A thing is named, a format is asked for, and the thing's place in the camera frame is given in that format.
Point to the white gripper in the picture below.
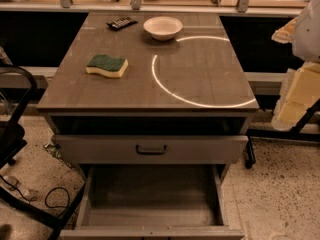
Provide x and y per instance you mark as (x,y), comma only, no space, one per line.
(309,34)

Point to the green and yellow sponge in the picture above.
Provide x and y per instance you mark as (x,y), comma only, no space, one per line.
(108,66)

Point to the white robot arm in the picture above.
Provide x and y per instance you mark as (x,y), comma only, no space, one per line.
(306,36)

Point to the white bowl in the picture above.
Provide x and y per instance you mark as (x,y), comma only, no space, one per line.
(162,28)

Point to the grey drawer cabinet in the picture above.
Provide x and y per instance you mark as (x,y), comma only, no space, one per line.
(192,85)

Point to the black remote control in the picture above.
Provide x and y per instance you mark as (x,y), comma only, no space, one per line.
(121,23)

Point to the metal railing with posts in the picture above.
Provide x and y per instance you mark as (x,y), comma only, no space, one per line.
(260,7)

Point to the open bottom drawer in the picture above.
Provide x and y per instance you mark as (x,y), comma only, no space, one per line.
(152,202)

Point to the closed grey drawer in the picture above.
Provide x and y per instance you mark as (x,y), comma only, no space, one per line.
(107,149)

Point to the black drawer handle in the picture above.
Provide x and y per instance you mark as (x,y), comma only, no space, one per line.
(151,151)

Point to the black chair frame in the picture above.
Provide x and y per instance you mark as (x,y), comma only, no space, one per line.
(11,142)

